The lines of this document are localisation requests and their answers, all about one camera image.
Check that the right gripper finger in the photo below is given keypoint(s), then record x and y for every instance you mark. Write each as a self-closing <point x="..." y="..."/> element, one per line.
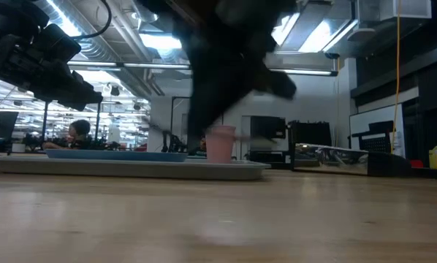
<point x="196" y="128"/>
<point x="213" y="117"/>

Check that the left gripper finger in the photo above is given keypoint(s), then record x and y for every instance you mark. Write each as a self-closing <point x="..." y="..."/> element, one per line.
<point x="82" y="82"/>
<point x="81" y="98"/>

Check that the pink plastic cup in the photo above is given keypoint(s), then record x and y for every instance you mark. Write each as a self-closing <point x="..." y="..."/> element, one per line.
<point x="220" y="146"/>

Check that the blue round plate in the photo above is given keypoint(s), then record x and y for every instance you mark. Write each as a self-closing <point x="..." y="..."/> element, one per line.
<point x="116" y="156"/>

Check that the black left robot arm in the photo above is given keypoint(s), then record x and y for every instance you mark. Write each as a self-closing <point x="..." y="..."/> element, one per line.
<point x="14" y="12"/>

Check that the grey plastic tray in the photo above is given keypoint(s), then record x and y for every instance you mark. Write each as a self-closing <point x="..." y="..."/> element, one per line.
<point x="131" y="170"/>

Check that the background robot arms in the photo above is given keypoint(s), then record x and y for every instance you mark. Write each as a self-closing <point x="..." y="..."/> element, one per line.
<point x="172" y="144"/>

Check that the person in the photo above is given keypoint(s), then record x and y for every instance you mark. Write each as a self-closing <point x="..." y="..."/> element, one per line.
<point x="77" y="135"/>

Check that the long ceiling light strip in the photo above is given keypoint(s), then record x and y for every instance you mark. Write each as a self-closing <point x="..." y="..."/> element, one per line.
<point x="131" y="65"/>

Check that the black monitor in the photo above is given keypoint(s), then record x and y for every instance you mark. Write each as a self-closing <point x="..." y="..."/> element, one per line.
<point x="267" y="128"/>

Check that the short ceiling light strip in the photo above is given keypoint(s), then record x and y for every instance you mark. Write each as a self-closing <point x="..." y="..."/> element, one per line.
<point x="302" y="72"/>

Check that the bright ceiling light panel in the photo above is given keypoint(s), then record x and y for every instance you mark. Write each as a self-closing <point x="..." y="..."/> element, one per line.
<point x="324" y="36"/>

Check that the metal box grater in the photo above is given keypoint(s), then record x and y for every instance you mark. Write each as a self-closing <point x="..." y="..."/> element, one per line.
<point x="331" y="159"/>

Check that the white board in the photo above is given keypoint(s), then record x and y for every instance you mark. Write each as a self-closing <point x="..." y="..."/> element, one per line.
<point x="372" y="117"/>

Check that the black chair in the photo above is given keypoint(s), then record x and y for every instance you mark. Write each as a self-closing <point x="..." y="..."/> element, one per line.
<point x="373" y="140"/>

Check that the red object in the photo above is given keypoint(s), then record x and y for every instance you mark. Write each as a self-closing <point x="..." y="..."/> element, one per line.
<point x="416" y="164"/>

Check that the silver ventilation duct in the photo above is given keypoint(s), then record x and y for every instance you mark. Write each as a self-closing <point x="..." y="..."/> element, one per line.
<point x="94" y="40"/>

